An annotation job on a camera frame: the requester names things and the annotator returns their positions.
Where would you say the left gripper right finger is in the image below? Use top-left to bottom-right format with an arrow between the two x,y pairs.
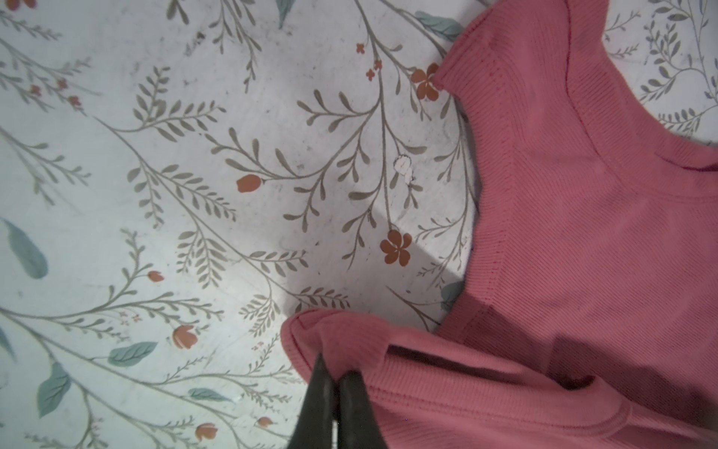
336,372 -> 388,449

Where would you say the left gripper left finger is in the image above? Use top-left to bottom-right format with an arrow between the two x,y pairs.
287,355 -> 338,449

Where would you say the pink red tank top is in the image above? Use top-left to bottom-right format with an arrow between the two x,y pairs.
282,1 -> 717,448

